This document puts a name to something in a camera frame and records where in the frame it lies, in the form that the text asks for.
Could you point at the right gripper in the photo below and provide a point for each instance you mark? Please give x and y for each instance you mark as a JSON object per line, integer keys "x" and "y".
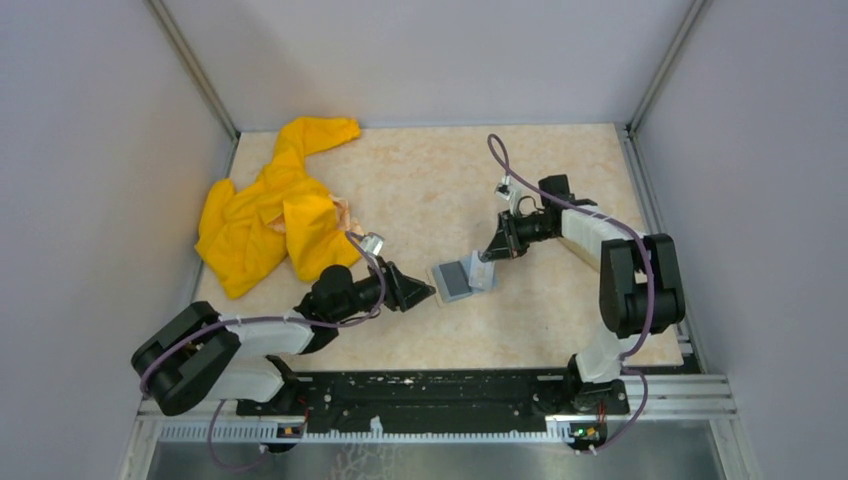
{"x": 506, "y": 242}

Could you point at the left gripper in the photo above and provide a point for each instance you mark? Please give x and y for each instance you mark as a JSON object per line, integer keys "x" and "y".
{"x": 401, "y": 290}

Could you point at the white printed credit card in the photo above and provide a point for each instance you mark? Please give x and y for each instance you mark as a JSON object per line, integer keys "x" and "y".
{"x": 481, "y": 272}

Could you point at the clear plastic card holder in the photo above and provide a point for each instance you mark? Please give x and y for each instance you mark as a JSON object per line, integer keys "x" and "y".
{"x": 441, "y": 294}

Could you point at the black credit card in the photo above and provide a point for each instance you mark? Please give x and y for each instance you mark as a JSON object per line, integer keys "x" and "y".
{"x": 455, "y": 279}

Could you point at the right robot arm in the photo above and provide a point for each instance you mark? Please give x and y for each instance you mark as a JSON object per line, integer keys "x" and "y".
{"x": 640, "y": 288}

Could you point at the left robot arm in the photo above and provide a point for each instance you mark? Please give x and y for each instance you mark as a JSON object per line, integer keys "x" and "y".
{"x": 202, "y": 355}

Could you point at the beige oval tray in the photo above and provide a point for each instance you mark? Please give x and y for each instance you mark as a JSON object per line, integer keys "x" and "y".
{"x": 585, "y": 254}

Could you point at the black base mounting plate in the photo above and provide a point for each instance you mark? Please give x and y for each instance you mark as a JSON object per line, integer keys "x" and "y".
{"x": 435, "y": 401}

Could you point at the yellow cloth garment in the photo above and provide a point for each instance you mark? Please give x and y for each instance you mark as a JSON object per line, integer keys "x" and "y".
{"x": 285, "y": 214}

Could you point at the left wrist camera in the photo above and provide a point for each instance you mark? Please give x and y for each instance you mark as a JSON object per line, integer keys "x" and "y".
{"x": 372, "y": 244}

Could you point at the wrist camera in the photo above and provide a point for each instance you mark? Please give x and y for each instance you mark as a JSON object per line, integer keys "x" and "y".
{"x": 372, "y": 244}
{"x": 507, "y": 191}

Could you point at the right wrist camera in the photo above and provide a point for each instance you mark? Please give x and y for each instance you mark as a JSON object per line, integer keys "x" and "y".
{"x": 507, "y": 191}

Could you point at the aluminium frame rail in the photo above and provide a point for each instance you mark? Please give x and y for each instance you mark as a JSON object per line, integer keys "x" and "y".
{"x": 653, "y": 397}

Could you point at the white slotted cable duct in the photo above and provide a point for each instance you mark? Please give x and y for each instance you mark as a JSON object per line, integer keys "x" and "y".
{"x": 271, "y": 432}

